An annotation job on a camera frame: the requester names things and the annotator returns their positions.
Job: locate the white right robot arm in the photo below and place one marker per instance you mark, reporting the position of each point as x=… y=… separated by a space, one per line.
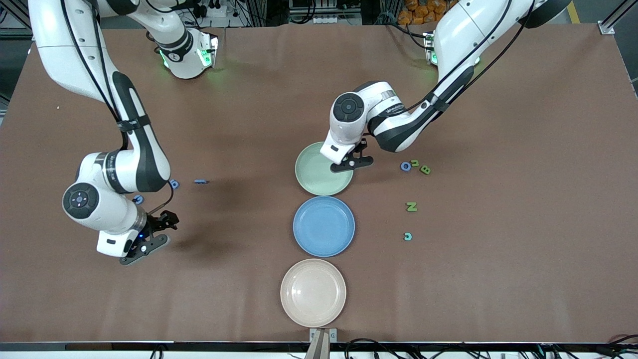
x=55 y=50

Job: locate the blue plate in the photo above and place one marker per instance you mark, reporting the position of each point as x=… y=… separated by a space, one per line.
x=324 y=227

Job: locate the white power strip with plugs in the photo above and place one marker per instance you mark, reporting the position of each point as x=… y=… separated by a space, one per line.
x=217 y=11

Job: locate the green foam letter N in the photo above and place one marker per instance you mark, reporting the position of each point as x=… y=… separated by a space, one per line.
x=411 y=207

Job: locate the blue foam lowercase g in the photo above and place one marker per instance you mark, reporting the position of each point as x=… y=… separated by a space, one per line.
x=176 y=185

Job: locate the blue foam letter O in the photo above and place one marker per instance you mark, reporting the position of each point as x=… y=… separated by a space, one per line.
x=401 y=166

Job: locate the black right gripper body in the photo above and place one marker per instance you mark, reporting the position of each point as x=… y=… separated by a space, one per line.
x=157 y=221

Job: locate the green foam letter B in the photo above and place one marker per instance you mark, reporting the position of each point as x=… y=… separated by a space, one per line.
x=425 y=170

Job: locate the brown table cover sheet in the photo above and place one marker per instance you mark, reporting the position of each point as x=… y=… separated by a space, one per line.
x=224 y=299

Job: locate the pile of orange objects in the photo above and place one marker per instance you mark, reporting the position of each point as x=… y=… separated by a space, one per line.
x=418 y=12

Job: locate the pale green plate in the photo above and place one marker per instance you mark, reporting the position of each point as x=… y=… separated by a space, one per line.
x=314 y=174

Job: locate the aluminium frame extrusion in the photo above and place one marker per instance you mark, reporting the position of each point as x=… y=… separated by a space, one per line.
x=40 y=34
x=609 y=27

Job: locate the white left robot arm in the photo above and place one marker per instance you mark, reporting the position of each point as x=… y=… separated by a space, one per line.
x=463 y=30

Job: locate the beige plate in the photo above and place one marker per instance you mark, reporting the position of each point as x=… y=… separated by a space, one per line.
x=313 y=292

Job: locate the black equipment behind table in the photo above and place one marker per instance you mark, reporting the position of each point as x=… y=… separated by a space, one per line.
x=299 y=7

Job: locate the grey metal mount bracket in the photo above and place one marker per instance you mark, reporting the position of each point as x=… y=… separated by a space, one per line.
x=333 y=335

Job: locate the tan camera post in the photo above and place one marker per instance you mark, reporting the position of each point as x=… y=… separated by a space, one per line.
x=319 y=349

